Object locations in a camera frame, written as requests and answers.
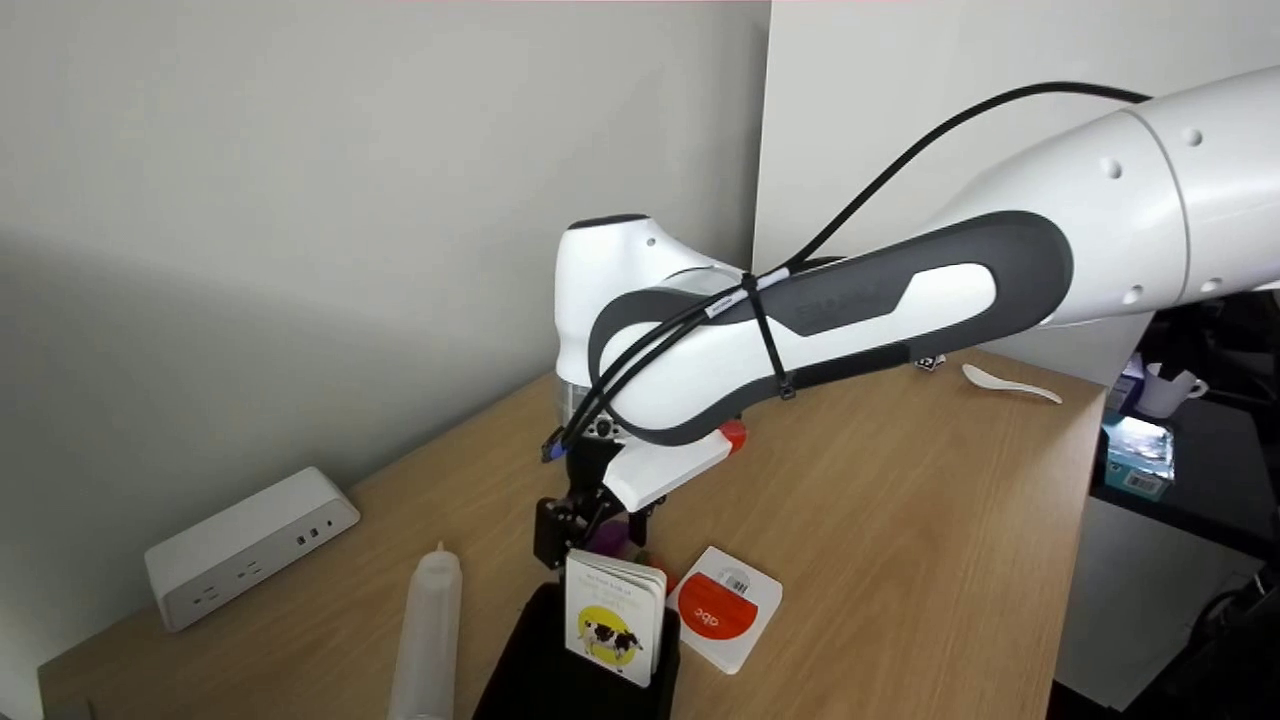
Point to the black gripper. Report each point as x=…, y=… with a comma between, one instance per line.
x=586, y=506

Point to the yellow-white book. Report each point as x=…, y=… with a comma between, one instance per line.
x=615, y=613

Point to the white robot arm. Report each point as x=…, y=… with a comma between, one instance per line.
x=1155, y=205

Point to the purple grape plush toy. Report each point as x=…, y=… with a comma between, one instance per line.
x=608, y=538

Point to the black fabric box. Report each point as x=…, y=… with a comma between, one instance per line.
x=539, y=678

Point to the orange-white abc book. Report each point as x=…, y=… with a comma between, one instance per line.
x=726, y=607

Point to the white power strip box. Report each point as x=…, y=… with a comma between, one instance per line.
x=223, y=558

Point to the white plastic spoon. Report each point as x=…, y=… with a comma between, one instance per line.
x=990, y=383

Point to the white measuring cup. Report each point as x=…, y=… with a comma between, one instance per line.
x=1169, y=395

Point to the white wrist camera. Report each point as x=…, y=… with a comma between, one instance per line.
x=644, y=474

